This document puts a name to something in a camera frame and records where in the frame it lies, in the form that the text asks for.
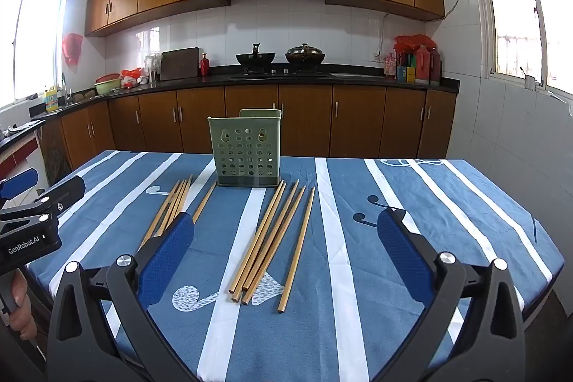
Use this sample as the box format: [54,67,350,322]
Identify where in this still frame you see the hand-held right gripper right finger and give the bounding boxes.
[377,209,526,382]

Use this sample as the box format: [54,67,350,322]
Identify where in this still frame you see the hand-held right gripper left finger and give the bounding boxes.
[47,212,198,382]

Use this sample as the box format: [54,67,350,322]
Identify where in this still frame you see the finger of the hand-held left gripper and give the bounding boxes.
[0,167,41,208]
[0,175,87,231]

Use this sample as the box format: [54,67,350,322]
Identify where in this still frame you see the green perforated chopstick holder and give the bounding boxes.
[207,108,284,189]

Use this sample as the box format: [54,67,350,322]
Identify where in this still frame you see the person's left hand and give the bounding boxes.
[8,269,40,342]

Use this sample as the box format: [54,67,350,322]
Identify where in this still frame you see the white cloth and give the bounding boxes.
[0,120,41,136]

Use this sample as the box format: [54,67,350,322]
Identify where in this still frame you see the blue white striped tablecloth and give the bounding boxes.
[24,149,565,382]

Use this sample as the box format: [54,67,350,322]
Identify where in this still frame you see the green basin with red lid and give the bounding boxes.
[94,73,122,95]

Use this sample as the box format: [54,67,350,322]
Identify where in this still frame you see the red white plastic bag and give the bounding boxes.
[120,68,148,90]

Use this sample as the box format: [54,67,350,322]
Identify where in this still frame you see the hanging red plastic bag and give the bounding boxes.
[62,33,84,66]

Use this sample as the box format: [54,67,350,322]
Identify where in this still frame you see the row of wooden base cabinets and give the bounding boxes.
[38,84,458,181]

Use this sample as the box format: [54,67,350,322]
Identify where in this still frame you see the clear glass containers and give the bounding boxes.
[144,53,163,84]

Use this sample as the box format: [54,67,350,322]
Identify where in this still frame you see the dark wooden cutting board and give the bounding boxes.
[160,47,200,81]

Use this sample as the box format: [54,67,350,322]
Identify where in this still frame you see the black kitchen countertop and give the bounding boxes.
[0,66,461,150]

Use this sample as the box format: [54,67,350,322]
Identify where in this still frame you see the red label bottle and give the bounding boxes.
[415,45,431,84]

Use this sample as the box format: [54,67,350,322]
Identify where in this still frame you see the dark sauce bottle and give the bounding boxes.
[429,47,442,85]

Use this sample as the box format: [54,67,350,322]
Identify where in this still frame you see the crumpled red plastic bag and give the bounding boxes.
[394,35,437,52]

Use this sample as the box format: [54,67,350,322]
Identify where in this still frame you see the black gas stove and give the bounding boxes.
[230,69,334,79]

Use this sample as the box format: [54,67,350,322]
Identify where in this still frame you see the dark wok with lid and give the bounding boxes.
[285,43,326,74]

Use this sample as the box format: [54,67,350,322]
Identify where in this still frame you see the white frame window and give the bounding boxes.
[0,0,70,110]
[466,0,573,103]

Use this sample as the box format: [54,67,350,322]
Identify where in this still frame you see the black wok with handle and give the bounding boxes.
[236,43,277,75]

